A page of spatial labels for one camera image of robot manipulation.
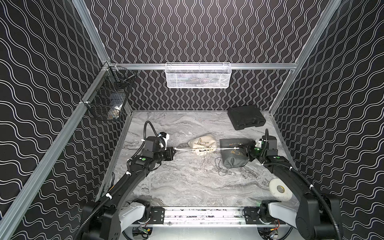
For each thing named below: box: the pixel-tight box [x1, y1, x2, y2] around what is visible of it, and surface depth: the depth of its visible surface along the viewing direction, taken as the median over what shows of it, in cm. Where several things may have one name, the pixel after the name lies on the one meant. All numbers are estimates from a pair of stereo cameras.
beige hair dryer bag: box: [188, 133, 218, 156], surface depth 89 cm
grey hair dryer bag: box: [219, 138, 252, 169], surface depth 90 cm
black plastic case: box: [227, 105, 266, 131], surface depth 112 cm
